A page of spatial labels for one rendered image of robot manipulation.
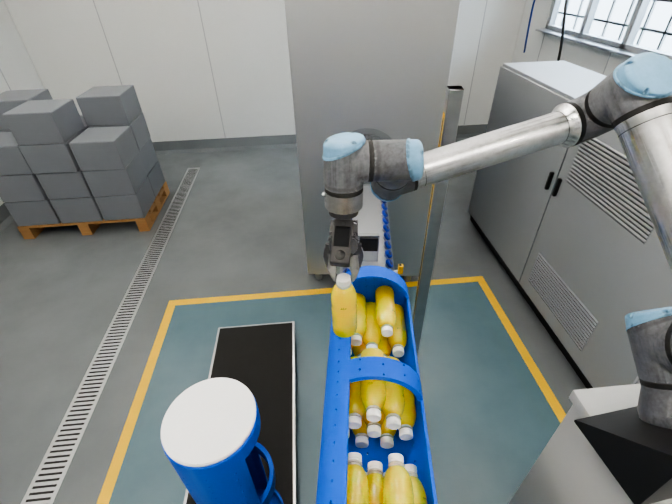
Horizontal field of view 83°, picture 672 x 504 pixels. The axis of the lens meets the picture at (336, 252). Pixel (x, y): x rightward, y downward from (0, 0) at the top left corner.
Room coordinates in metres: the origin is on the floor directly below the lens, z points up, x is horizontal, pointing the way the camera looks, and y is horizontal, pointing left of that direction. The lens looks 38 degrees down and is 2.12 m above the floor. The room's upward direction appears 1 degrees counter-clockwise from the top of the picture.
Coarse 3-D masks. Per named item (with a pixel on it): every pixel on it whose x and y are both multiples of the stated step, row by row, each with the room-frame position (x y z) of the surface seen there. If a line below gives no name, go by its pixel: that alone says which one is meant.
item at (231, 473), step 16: (256, 416) 0.62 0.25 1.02; (256, 432) 0.58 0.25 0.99; (240, 448) 0.52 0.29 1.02; (256, 448) 0.72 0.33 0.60; (176, 464) 0.49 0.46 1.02; (224, 464) 0.49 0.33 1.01; (240, 464) 0.51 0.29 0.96; (256, 464) 0.74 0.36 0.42; (272, 464) 0.65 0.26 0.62; (192, 480) 0.47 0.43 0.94; (208, 480) 0.47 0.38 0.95; (224, 480) 0.48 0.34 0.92; (240, 480) 0.50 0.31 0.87; (256, 480) 0.75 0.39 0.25; (272, 480) 0.60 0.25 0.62; (192, 496) 0.50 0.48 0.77; (208, 496) 0.47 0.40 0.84; (224, 496) 0.47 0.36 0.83; (240, 496) 0.49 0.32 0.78; (256, 496) 0.52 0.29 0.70; (272, 496) 0.71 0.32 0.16
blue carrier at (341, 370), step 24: (360, 288) 1.06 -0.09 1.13; (408, 312) 0.95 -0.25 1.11; (336, 336) 0.79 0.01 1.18; (408, 336) 0.88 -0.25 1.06; (336, 360) 0.69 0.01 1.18; (360, 360) 0.66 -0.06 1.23; (384, 360) 0.65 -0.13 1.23; (408, 360) 0.79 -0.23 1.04; (336, 384) 0.61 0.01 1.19; (408, 384) 0.60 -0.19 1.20; (336, 408) 0.54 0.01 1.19; (336, 432) 0.47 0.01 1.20; (336, 456) 0.42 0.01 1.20; (384, 456) 0.52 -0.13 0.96; (408, 456) 0.50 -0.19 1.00; (336, 480) 0.36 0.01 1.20; (432, 480) 0.39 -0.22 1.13
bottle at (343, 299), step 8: (336, 288) 0.75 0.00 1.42; (344, 288) 0.73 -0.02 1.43; (352, 288) 0.75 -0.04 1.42; (336, 296) 0.73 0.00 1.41; (344, 296) 0.73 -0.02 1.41; (352, 296) 0.73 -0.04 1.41; (336, 304) 0.73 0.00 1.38; (344, 304) 0.72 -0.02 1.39; (352, 304) 0.73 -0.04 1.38; (336, 312) 0.73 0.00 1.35; (344, 312) 0.72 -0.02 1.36; (352, 312) 0.73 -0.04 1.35; (336, 320) 0.73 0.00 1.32; (344, 320) 0.72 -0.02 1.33; (352, 320) 0.73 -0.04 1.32; (336, 328) 0.73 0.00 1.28; (344, 328) 0.72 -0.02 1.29; (352, 328) 0.73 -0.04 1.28; (344, 336) 0.72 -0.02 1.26
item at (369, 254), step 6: (360, 234) 1.48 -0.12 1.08; (366, 234) 1.48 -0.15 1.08; (372, 234) 1.48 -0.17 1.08; (378, 234) 1.48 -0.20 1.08; (360, 240) 1.45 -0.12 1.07; (366, 240) 1.45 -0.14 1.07; (372, 240) 1.45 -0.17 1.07; (378, 240) 1.46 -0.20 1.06; (366, 246) 1.45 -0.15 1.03; (372, 246) 1.45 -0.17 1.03; (378, 246) 1.46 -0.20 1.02; (366, 252) 1.47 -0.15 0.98; (372, 252) 1.47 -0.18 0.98; (366, 258) 1.47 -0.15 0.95; (372, 258) 1.47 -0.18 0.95
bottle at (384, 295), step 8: (384, 288) 1.03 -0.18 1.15; (376, 296) 1.01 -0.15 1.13; (384, 296) 0.99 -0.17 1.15; (392, 296) 1.00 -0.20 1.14; (376, 304) 0.97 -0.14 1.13; (384, 304) 0.95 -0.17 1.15; (392, 304) 0.96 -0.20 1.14; (376, 312) 0.94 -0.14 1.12; (384, 312) 0.92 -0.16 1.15; (392, 312) 0.92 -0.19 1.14; (376, 320) 0.91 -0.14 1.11; (384, 320) 0.89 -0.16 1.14; (392, 320) 0.89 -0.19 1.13; (392, 328) 0.87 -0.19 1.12
